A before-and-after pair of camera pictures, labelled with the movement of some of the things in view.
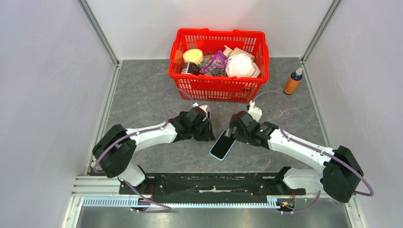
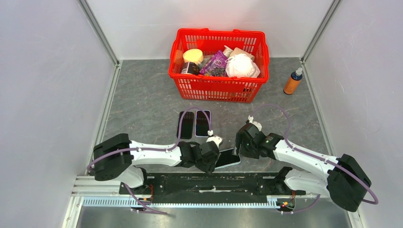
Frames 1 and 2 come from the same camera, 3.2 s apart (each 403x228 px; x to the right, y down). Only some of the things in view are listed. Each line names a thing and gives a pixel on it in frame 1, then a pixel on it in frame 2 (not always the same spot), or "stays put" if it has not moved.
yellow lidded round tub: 193,55 stays put
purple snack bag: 215,65 stays put
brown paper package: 237,50 stays put
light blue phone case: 222,147 → 231,164
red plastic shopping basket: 233,89 stays put
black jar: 190,67 stays put
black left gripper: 206,137 → 210,166
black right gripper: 240,138 → 239,139
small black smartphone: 222,146 → 226,157
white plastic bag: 241,65 stays put
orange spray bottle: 293,81 stays put
